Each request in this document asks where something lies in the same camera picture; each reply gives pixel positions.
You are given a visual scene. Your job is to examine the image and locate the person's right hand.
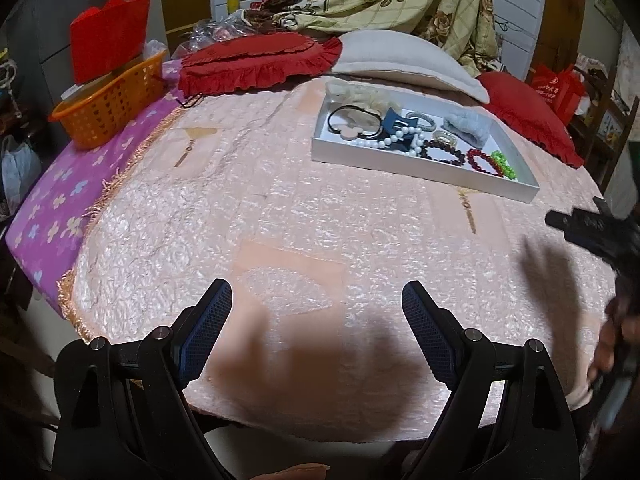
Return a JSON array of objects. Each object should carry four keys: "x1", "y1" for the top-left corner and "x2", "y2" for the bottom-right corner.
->
[{"x1": 586, "y1": 298, "x2": 632, "y2": 387}]

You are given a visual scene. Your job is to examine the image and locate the red paper bag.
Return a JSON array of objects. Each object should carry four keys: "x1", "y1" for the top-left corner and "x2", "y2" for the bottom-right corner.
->
[{"x1": 69, "y1": 0, "x2": 152, "y2": 85}]

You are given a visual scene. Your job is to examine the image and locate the purple flowered sheet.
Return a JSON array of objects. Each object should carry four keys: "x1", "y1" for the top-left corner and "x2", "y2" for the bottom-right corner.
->
[{"x1": 5, "y1": 56, "x2": 202, "y2": 322}]

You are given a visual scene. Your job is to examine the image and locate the white plastic bag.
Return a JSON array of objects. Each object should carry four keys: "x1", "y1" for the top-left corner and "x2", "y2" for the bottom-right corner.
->
[{"x1": 0, "y1": 134, "x2": 44, "y2": 207}]

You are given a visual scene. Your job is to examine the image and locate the light blue fluffy scrunchie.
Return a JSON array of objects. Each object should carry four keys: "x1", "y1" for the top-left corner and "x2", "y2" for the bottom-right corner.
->
[{"x1": 442, "y1": 111, "x2": 494, "y2": 142}]

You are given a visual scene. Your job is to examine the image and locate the dark brown bead bracelet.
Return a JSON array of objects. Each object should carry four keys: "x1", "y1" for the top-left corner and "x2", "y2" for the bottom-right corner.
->
[{"x1": 418, "y1": 138, "x2": 466, "y2": 166}]

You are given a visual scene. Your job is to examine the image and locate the wooden chair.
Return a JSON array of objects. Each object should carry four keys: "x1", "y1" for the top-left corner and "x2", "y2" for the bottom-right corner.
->
[{"x1": 569, "y1": 64, "x2": 632, "y2": 192}]

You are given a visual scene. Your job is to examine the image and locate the green bead bracelet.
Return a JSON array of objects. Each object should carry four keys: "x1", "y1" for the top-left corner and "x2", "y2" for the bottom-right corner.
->
[{"x1": 489, "y1": 149, "x2": 521, "y2": 181}]

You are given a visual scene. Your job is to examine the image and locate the red bead bracelet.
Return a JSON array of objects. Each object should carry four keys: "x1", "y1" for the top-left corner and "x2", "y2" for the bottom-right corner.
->
[{"x1": 465, "y1": 147, "x2": 504, "y2": 177}]

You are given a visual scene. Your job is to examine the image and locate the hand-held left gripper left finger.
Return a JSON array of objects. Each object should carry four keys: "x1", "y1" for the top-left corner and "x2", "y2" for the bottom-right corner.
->
[{"x1": 52, "y1": 278, "x2": 234, "y2": 480}]

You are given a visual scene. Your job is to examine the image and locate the white pearl bead bracelet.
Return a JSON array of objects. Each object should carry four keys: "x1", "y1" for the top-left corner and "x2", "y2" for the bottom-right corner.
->
[{"x1": 349, "y1": 125, "x2": 426, "y2": 157}]

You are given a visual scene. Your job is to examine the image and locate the blue rectangular hair clip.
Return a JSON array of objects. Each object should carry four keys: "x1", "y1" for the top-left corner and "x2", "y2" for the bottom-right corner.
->
[{"x1": 382, "y1": 107, "x2": 422, "y2": 154}]

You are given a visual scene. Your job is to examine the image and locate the silver bangle bracelet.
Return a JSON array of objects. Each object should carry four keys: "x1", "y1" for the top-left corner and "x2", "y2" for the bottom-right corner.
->
[{"x1": 405, "y1": 109, "x2": 437, "y2": 131}]

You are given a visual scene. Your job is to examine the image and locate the white pillow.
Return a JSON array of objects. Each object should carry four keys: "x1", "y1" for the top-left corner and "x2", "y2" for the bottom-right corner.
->
[{"x1": 330, "y1": 29, "x2": 491, "y2": 106}]

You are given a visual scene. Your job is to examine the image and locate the person's left hand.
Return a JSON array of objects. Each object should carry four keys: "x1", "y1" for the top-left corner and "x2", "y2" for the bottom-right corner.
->
[{"x1": 251, "y1": 463, "x2": 332, "y2": 480}]

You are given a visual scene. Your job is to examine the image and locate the red frilled flat pillow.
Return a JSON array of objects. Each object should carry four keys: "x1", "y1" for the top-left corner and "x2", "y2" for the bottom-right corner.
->
[{"x1": 177, "y1": 30, "x2": 344, "y2": 97}]

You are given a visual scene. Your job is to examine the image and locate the orange plastic basket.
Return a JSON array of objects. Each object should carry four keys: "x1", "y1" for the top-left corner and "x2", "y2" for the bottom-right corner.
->
[{"x1": 48, "y1": 49, "x2": 169, "y2": 150}]

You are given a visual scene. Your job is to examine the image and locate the black hair tie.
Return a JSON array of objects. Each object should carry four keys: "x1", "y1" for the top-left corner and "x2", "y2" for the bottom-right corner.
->
[{"x1": 327, "y1": 104, "x2": 386, "y2": 140}]

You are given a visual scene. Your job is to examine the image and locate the white rectangular tray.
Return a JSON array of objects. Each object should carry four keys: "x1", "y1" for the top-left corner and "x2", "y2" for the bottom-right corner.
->
[{"x1": 311, "y1": 80, "x2": 541, "y2": 205}]

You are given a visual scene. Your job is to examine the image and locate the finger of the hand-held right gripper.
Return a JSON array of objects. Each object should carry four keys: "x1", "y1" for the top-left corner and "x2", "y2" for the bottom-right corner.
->
[{"x1": 544, "y1": 199, "x2": 628, "y2": 261}]

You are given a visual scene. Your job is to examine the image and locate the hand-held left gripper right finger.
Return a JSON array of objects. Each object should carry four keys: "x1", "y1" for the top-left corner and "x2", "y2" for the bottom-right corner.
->
[{"x1": 401, "y1": 280, "x2": 584, "y2": 480}]

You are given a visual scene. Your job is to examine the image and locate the cream fluffy scrunchie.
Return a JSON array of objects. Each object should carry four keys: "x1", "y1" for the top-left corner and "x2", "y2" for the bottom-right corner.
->
[{"x1": 325, "y1": 80, "x2": 402, "y2": 117}]

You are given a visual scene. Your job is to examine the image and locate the pink textured bedspread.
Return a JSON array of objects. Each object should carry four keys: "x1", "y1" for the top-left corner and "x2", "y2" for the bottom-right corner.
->
[{"x1": 57, "y1": 76, "x2": 622, "y2": 447}]

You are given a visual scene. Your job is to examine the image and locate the red shopping bag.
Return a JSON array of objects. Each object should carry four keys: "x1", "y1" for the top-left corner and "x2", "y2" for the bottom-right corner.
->
[{"x1": 527, "y1": 62, "x2": 586, "y2": 124}]

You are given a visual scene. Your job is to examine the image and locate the clear plastic bags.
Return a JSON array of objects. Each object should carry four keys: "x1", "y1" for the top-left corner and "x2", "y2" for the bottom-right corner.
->
[{"x1": 171, "y1": 9, "x2": 252, "y2": 57}]

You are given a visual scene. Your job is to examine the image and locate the red frilled plump pillow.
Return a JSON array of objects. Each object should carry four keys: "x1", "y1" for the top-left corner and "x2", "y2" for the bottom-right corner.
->
[{"x1": 475, "y1": 70, "x2": 586, "y2": 170}]

